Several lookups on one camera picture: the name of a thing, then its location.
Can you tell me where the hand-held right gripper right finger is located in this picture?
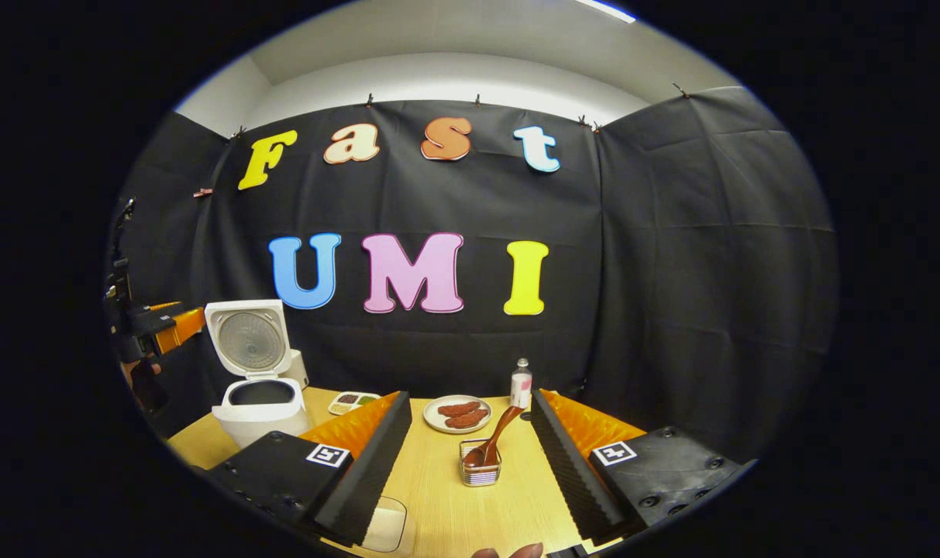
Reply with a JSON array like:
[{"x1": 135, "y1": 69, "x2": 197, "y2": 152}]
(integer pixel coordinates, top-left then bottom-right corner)
[{"x1": 530, "y1": 387, "x2": 749, "y2": 543}]

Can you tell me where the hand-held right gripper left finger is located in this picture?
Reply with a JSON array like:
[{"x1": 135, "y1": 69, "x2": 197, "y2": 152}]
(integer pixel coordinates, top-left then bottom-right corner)
[{"x1": 206, "y1": 390, "x2": 414, "y2": 547}]

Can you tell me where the cream rice dish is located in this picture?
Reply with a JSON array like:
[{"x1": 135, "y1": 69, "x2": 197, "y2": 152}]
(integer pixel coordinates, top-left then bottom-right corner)
[{"x1": 361, "y1": 496, "x2": 408, "y2": 553}]

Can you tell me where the brown wooden spoon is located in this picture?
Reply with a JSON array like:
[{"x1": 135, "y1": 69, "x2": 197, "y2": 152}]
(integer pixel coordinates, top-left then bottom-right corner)
[{"x1": 463, "y1": 405, "x2": 526, "y2": 468}]

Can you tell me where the wire chopstick holder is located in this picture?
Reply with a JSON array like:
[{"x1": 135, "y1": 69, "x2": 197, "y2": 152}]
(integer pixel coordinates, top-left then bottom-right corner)
[{"x1": 460, "y1": 439, "x2": 503, "y2": 487}]

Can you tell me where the white rice cooker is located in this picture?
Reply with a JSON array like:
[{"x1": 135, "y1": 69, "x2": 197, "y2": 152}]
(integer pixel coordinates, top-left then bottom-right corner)
[{"x1": 205, "y1": 298, "x2": 313, "y2": 449}]

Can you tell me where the white divided grain dish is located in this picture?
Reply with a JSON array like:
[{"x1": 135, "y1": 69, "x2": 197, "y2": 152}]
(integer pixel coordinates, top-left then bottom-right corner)
[{"x1": 328, "y1": 391, "x2": 381, "y2": 416}]

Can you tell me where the white round plate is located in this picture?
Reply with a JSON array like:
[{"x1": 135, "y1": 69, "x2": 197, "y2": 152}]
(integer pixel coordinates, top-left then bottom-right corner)
[{"x1": 423, "y1": 395, "x2": 492, "y2": 434}]

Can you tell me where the small clear bottle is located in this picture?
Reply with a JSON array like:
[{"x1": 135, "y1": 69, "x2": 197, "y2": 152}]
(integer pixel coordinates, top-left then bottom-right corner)
[{"x1": 510, "y1": 358, "x2": 533, "y2": 410}]

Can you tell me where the white toaster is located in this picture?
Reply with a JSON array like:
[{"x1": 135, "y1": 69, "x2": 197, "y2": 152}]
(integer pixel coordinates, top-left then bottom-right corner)
[{"x1": 282, "y1": 349, "x2": 310, "y2": 388}]

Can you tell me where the black backdrop cloth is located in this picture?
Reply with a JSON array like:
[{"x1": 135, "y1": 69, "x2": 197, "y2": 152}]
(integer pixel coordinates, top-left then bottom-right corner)
[{"x1": 105, "y1": 85, "x2": 841, "y2": 466}]

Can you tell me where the row of black cloth clips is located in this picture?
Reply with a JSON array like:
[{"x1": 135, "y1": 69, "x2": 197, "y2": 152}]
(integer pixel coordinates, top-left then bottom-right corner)
[{"x1": 228, "y1": 81, "x2": 691, "y2": 142}]

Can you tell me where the long ceiling light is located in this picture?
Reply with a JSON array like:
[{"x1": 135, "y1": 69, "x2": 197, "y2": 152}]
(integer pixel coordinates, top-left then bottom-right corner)
[{"x1": 578, "y1": 0, "x2": 638, "y2": 24}]

